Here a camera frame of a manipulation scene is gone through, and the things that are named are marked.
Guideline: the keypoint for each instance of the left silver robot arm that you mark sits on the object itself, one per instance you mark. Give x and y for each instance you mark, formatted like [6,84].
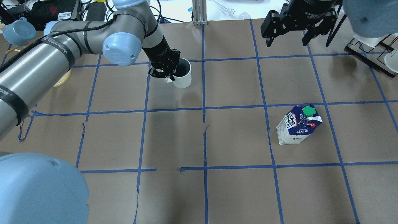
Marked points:
[39,189]

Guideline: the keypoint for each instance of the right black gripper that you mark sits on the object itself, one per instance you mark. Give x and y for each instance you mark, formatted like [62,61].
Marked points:
[311,8]

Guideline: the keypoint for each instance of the black computer box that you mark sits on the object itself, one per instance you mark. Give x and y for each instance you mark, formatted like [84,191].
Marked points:
[40,12]

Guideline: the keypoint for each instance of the black power adapter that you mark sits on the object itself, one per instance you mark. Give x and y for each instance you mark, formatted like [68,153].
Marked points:
[95,11]

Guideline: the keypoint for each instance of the wooden mug tree stand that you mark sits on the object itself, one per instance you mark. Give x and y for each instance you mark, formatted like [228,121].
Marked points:
[60,82]

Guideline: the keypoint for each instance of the light blue mug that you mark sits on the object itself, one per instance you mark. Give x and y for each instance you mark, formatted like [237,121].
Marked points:
[19,32]

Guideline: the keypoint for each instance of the blue white milk carton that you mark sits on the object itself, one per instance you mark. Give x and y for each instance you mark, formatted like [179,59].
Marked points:
[299,123]

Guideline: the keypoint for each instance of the white grey mug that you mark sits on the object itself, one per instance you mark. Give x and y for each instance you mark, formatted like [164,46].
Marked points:
[182,76]

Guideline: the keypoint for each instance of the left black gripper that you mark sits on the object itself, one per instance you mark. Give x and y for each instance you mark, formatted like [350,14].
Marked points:
[159,53]

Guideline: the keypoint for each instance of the white light bulb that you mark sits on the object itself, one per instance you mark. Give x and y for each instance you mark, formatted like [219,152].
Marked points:
[236,14]

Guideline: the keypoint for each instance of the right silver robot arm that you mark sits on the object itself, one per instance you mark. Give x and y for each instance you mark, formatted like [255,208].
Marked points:
[368,18]

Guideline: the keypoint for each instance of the aluminium frame post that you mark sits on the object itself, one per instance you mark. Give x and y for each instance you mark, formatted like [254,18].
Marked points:
[199,13]

